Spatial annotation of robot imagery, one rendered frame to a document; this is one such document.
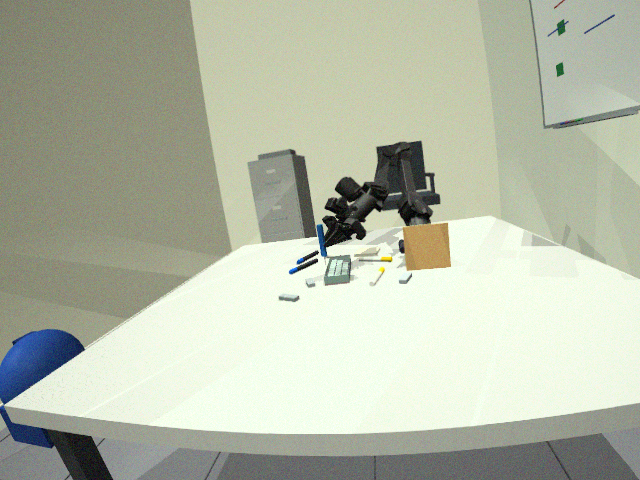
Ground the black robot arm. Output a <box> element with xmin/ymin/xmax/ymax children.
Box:
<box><xmin>324</xmin><ymin>141</ymin><xmax>433</xmax><ymax>226</ymax></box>

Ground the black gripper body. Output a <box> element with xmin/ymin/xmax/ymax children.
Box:
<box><xmin>322</xmin><ymin>203</ymin><xmax>367</xmax><ymax>240</ymax></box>

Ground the grey keyboard with white letter keys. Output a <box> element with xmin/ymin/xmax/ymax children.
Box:
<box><xmin>324</xmin><ymin>254</ymin><xmax>351</xmax><ymax>286</ymax></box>

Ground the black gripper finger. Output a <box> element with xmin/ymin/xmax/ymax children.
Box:
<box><xmin>323</xmin><ymin>223</ymin><xmax>352</xmax><ymax>248</ymax></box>
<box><xmin>324</xmin><ymin>221</ymin><xmax>335</xmax><ymax>242</ymax></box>

